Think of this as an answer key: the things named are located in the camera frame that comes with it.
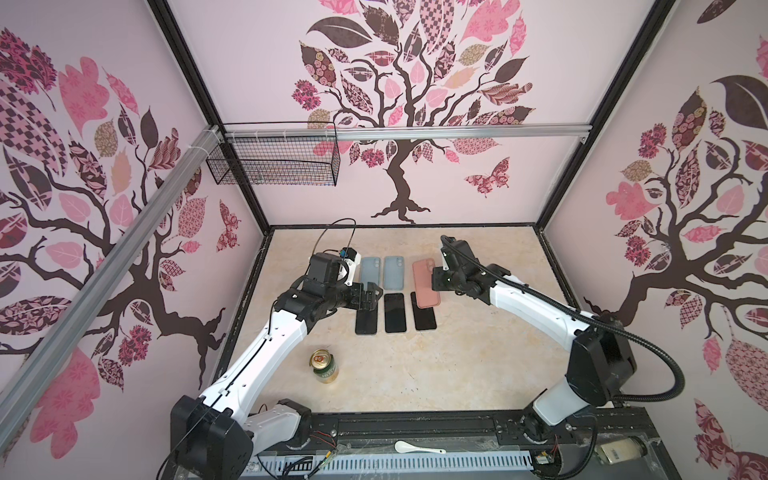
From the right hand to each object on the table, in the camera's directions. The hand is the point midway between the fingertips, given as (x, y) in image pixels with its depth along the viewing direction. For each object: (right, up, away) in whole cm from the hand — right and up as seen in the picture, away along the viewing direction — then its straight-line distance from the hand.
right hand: (435, 271), depth 87 cm
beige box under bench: (+40, -41, -19) cm, 61 cm away
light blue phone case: (-21, -1, +20) cm, 29 cm away
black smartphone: (-22, -17, +9) cm, 29 cm away
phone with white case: (-12, -14, +7) cm, 20 cm away
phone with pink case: (-3, -15, +7) cm, 17 cm away
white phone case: (-13, -2, +20) cm, 24 cm away
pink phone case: (-3, -2, +3) cm, 5 cm away
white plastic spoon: (-10, -42, -16) cm, 46 cm away
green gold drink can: (-31, -23, -12) cm, 40 cm away
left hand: (-20, -6, -9) cm, 22 cm away
